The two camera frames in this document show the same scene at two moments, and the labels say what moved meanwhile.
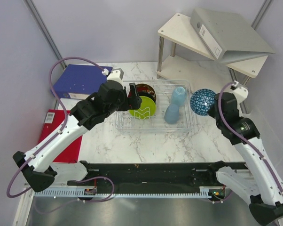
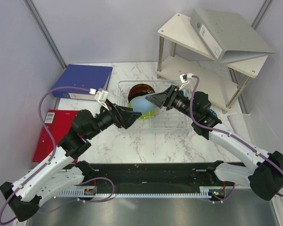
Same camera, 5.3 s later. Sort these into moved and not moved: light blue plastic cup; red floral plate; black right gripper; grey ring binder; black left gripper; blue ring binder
Moved: black left gripper; light blue plastic cup; black right gripper
Not moved: red floral plate; grey ring binder; blue ring binder
